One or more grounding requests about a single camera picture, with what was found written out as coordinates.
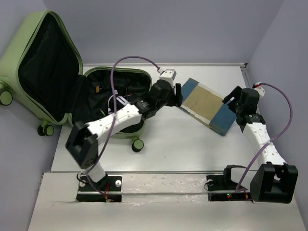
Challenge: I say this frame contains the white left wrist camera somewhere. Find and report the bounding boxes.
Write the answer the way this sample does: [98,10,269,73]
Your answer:
[159,69,177,87]

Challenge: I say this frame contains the green hard-shell suitcase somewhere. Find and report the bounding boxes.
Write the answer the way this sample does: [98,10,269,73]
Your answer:
[0,9,153,153]

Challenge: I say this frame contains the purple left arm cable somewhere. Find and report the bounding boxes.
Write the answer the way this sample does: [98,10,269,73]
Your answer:
[85,55,164,202]

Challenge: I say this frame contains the blue tan cloth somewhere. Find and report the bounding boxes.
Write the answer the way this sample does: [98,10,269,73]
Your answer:
[180,78,236,136]

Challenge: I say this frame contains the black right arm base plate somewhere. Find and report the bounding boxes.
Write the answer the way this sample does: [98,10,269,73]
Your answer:
[204,175,252,202]

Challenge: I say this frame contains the black white headphones with cable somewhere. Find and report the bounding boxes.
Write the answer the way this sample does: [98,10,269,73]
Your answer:
[100,90,129,116]

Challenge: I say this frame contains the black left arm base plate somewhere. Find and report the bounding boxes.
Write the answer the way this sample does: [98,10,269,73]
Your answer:
[76,173,123,203]

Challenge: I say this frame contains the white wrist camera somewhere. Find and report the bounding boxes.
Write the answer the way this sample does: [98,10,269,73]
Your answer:
[252,82,265,99]
[159,69,177,87]

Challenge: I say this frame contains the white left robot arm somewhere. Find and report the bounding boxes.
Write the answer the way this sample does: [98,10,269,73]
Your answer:
[65,79,182,190]

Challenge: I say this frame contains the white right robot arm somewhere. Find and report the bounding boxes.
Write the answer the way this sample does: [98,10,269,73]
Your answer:
[221,82,298,204]

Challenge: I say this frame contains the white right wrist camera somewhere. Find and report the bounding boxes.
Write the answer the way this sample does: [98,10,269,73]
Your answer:
[252,82,265,99]

